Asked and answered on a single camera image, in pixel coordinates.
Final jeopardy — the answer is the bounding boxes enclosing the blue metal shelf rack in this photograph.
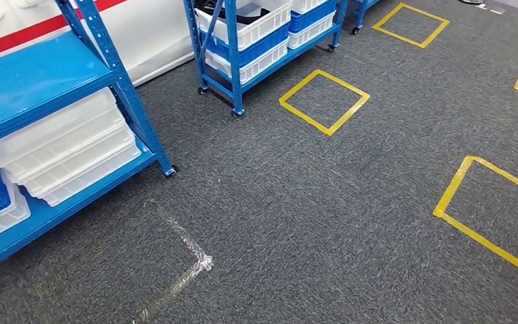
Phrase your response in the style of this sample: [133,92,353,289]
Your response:
[0,0,179,278]

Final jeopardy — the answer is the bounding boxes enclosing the yellow floor tape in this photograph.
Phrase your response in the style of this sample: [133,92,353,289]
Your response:
[432,155,518,286]
[279,68,371,137]

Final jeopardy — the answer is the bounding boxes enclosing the blue wheeled rack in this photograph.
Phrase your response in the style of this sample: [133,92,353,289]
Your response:
[347,0,381,36]
[181,0,350,119]

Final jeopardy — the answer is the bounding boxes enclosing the white plastic crate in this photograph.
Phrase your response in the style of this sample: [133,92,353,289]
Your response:
[20,125,136,198]
[204,39,290,86]
[291,0,337,15]
[194,0,294,51]
[0,182,32,248]
[40,144,143,208]
[287,11,337,51]
[0,87,126,184]

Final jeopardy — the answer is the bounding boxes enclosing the silver floor tape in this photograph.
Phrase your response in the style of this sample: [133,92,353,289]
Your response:
[129,198,216,324]

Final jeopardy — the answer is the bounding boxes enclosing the black parts in crate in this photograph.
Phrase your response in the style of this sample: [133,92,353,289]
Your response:
[195,0,272,26]

